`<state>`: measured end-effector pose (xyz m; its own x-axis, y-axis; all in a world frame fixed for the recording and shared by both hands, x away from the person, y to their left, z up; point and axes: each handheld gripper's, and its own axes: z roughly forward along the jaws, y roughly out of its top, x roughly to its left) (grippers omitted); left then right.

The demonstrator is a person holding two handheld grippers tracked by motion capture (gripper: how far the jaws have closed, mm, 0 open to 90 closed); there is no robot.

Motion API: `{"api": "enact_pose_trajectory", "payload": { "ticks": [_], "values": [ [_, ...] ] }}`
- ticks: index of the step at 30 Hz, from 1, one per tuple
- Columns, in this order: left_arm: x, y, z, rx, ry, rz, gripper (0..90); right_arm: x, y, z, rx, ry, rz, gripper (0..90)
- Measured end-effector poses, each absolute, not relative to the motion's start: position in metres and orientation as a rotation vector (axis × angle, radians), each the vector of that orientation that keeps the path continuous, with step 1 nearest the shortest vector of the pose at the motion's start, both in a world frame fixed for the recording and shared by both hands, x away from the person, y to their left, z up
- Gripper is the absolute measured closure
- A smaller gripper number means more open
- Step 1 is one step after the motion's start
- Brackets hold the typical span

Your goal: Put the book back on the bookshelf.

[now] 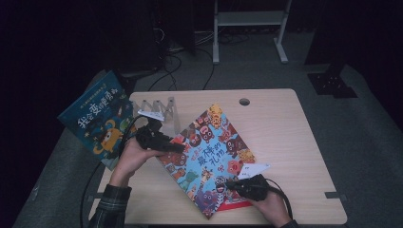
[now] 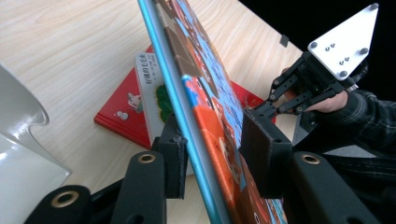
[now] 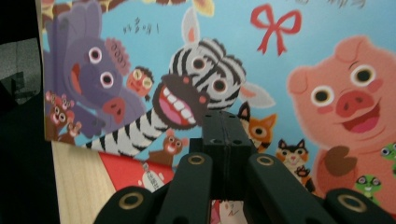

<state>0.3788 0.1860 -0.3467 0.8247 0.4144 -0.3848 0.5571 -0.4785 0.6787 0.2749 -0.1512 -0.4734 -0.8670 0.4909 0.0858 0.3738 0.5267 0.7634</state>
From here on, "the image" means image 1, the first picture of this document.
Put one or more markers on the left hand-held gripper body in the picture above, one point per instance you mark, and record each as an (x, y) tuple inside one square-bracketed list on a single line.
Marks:
[(150, 137)]

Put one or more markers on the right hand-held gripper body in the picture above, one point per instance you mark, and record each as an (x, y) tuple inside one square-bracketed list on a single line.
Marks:
[(253, 188)]

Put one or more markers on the colourful animal picture book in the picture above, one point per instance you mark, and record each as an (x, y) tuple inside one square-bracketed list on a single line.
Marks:
[(206, 152)]

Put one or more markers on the clear acrylic book rack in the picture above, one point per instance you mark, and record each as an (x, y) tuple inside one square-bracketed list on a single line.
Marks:
[(158, 104)]

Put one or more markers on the person's right hand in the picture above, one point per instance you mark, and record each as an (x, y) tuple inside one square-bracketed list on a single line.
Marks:
[(272, 209)]

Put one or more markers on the person's left hand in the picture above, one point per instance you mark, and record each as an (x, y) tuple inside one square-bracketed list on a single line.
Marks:
[(130, 161)]

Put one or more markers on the dark blue picture book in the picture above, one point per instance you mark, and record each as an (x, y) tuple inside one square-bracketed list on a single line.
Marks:
[(95, 117)]

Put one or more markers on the black stand base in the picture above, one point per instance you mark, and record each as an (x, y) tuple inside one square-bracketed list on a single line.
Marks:
[(332, 84)]

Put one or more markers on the white metal stand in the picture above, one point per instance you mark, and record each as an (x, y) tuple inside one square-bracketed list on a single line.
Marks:
[(248, 19)]

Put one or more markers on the grey table bracket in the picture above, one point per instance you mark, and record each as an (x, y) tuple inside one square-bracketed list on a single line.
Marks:
[(335, 195)]

